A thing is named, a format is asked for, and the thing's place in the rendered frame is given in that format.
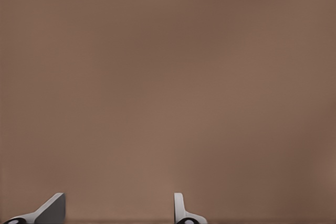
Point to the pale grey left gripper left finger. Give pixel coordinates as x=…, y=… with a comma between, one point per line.
x=50, y=209

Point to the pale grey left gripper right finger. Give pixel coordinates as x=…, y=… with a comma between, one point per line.
x=179, y=207

